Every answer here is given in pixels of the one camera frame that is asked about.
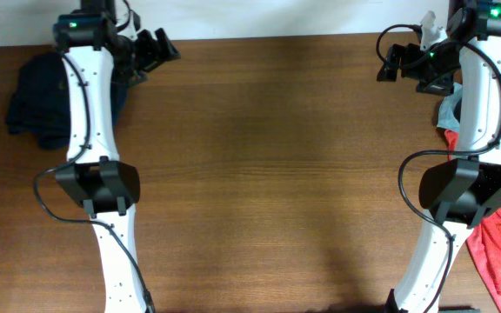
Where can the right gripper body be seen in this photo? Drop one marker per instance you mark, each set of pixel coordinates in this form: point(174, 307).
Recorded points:
point(433, 71)

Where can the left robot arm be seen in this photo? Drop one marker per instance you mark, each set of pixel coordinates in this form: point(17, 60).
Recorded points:
point(100, 49)

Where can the light blue garment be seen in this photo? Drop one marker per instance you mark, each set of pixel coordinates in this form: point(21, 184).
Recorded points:
point(448, 111)

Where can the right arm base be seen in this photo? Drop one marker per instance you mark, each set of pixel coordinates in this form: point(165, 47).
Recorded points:
point(459, 310)

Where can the navy blue shorts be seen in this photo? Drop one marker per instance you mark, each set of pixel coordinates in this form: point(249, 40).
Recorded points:
point(41, 103)

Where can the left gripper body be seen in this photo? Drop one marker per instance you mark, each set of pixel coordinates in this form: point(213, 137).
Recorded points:
point(142, 55)

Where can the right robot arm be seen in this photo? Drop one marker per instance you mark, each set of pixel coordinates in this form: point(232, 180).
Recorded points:
point(457, 195)

